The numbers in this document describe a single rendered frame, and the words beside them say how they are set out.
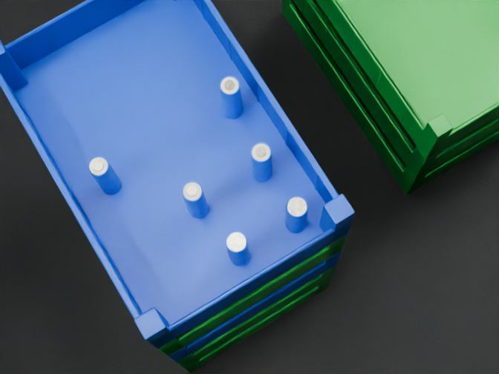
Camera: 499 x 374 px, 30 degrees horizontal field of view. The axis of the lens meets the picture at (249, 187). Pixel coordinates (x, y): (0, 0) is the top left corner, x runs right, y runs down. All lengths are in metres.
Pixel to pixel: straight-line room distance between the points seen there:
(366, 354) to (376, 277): 0.10
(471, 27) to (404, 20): 0.08
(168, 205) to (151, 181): 0.03
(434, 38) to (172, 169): 0.38
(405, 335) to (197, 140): 0.42
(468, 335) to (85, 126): 0.55
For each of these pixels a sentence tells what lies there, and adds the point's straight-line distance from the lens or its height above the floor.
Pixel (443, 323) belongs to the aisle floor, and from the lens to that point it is 1.17.
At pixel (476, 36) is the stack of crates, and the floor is 0.16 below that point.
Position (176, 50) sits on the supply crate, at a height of 0.32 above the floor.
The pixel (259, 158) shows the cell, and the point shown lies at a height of 0.39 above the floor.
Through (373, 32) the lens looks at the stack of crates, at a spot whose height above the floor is 0.16.
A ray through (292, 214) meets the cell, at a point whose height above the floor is 0.39.
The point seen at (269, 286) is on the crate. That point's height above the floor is 0.29.
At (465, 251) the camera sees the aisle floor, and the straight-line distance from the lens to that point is 1.19.
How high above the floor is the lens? 1.15
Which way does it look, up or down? 75 degrees down
